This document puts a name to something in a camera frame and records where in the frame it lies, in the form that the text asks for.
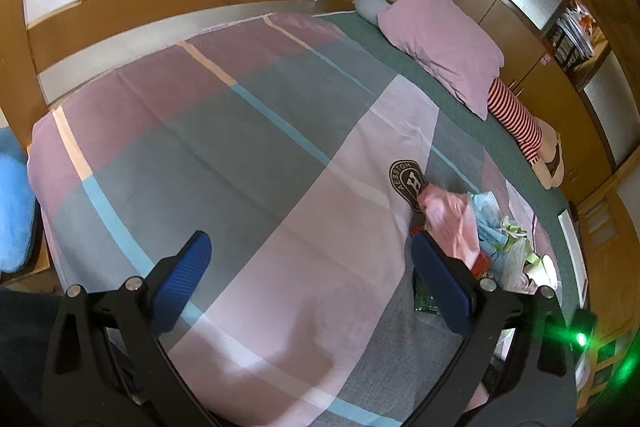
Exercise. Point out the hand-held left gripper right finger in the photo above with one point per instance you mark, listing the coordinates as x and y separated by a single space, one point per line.
445 289

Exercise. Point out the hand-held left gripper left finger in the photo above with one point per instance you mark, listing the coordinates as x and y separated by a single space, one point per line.
184 279

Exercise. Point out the green snack packet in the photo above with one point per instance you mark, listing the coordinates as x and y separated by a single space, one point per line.
425 299

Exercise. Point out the red snack packet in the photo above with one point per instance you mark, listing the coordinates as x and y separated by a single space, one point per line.
482 264

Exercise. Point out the white plastic bag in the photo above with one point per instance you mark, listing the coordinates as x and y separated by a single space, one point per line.
511 267

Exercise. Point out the pink plastic bag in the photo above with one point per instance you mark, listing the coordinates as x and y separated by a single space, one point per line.
450 219

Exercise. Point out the white flat board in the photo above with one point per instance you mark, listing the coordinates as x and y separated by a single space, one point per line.
572 252

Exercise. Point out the plaid pink grey blanket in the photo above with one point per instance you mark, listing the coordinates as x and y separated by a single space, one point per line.
250 157

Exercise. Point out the blue fluffy cushion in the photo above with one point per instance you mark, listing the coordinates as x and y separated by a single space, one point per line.
15 207

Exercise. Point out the striped plush doll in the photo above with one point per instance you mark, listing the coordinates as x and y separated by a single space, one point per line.
515 117

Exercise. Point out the green bed mat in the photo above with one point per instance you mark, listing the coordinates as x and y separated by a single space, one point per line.
425 82

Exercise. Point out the wooden headboard cabinet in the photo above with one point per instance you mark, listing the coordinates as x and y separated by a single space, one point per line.
530 72

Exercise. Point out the purple pillow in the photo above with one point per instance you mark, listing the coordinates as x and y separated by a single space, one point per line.
440 37

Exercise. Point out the stack of books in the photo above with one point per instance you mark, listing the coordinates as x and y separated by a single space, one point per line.
570 32

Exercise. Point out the grey-blue pillow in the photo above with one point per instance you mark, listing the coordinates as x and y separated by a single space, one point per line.
369 7

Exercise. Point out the wooden bed frame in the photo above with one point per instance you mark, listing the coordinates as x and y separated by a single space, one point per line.
150 22

